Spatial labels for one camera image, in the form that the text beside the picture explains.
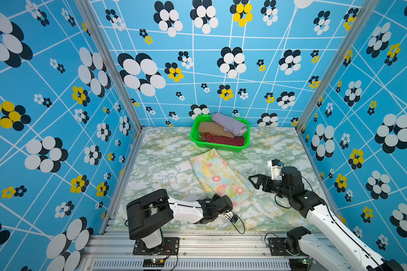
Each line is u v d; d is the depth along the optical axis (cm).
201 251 73
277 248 72
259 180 69
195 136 108
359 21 72
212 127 105
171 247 73
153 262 72
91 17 71
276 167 71
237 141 105
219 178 94
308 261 69
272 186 69
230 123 106
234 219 75
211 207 65
